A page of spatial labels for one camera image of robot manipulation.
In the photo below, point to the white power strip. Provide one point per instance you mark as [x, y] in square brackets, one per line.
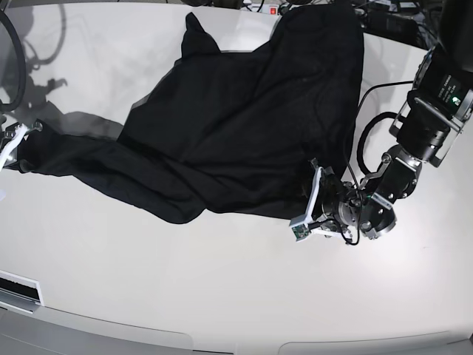
[270, 9]

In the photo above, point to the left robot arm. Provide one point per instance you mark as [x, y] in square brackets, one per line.
[439, 103]

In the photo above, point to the black t-shirt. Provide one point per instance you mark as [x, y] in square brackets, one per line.
[227, 132]

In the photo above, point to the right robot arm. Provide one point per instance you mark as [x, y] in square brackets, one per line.
[20, 72]

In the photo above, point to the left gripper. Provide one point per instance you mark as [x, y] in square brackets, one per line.
[337, 205]

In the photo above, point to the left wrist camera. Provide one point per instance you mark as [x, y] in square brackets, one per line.
[299, 228]

